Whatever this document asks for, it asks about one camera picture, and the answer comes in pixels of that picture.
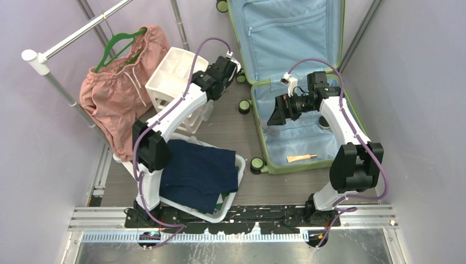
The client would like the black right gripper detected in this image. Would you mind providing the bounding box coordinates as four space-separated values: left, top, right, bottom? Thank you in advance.
267 90 316 126

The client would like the green hard-shell suitcase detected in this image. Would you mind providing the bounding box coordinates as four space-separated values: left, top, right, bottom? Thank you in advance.
226 1 346 174

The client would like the navy blue garment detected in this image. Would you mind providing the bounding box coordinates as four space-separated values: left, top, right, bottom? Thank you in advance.
159 139 238 214

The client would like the white plastic drawer organizer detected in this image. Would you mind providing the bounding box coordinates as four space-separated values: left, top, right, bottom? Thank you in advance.
145 47 213 134

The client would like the dark green garment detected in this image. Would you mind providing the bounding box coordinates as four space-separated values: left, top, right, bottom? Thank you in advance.
214 166 240 212

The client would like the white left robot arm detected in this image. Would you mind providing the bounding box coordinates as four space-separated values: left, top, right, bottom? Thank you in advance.
132 56 245 227

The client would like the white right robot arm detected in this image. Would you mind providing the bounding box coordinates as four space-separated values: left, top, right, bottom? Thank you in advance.
267 71 384 226

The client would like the beige cosmetic tube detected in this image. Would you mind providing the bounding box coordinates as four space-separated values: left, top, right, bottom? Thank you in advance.
286 153 318 163

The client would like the green clothes hanger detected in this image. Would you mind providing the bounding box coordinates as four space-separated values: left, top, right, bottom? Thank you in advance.
93 27 148 74

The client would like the pink cloth garment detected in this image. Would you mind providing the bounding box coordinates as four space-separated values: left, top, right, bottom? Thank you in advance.
79 25 170 162

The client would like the white metal clothes rack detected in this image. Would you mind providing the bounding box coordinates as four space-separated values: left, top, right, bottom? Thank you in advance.
20 0 146 183

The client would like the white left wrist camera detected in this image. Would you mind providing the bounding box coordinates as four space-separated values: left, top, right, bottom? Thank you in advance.
226 51 242 74

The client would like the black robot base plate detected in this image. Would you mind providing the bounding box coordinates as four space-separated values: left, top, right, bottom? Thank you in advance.
124 203 341 236

